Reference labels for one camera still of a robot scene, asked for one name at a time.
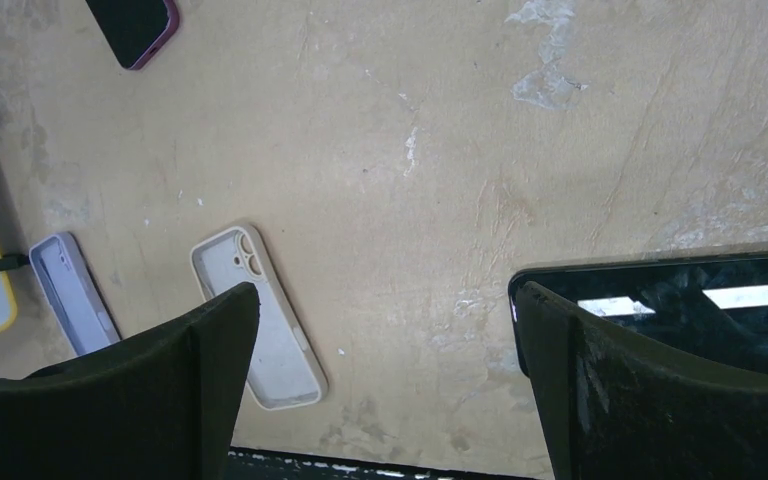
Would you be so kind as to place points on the black smartphone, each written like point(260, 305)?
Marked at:
point(713, 306)

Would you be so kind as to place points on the lavender phone case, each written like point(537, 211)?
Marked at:
point(70, 290)

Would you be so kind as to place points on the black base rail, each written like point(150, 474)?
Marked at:
point(246, 463)

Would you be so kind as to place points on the phone in maroon case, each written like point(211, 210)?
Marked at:
point(135, 30)

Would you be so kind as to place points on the beige phone case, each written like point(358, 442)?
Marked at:
point(284, 371)

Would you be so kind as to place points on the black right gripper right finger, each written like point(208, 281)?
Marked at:
point(615, 404)

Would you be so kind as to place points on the black whiteboard clip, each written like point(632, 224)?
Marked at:
point(12, 262)

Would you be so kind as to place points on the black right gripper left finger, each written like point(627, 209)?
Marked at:
point(158, 405)

